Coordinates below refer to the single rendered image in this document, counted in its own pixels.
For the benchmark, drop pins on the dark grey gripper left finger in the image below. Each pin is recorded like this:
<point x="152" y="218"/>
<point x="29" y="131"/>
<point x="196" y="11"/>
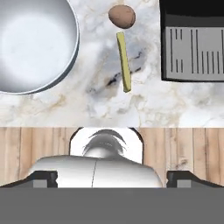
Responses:
<point x="43" y="178"/>

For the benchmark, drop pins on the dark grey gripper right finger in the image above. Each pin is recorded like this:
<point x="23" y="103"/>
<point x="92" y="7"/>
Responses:
<point x="180" y="177"/>

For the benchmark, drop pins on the yellow butter stick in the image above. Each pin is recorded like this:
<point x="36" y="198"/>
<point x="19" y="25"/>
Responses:
<point x="124" y="62"/>

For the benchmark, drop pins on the white metal mixing bowl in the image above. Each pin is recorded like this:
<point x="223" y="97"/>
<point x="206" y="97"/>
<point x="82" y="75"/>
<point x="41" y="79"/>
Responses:
<point x="35" y="43"/>

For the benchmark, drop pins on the brown egg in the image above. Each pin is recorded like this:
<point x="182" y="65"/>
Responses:
<point x="122" y="16"/>

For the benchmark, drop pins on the white rounded object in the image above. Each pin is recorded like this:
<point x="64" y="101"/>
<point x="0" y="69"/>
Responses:
<point x="99" y="170"/>

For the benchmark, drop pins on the black and grey appliance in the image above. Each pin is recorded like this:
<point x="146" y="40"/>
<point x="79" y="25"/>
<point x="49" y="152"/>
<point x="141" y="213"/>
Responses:
<point x="194" y="54"/>

